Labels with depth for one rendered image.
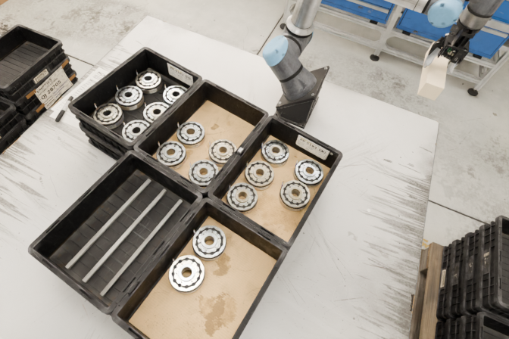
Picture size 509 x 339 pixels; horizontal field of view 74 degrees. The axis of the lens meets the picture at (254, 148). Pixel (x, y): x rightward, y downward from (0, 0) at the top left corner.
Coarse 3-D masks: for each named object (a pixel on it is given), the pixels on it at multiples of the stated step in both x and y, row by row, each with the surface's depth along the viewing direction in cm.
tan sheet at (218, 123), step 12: (204, 108) 135; (216, 108) 135; (192, 120) 131; (204, 120) 132; (216, 120) 132; (228, 120) 133; (240, 120) 133; (216, 132) 129; (228, 132) 129; (240, 132) 130; (204, 144) 126; (240, 144) 127; (192, 156) 122; (204, 156) 123; (180, 168) 119
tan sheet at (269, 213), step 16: (256, 160) 124; (288, 160) 125; (240, 176) 120; (288, 176) 121; (272, 192) 117; (256, 208) 113; (272, 208) 114; (304, 208) 115; (272, 224) 111; (288, 224) 111; (288, 240) 108
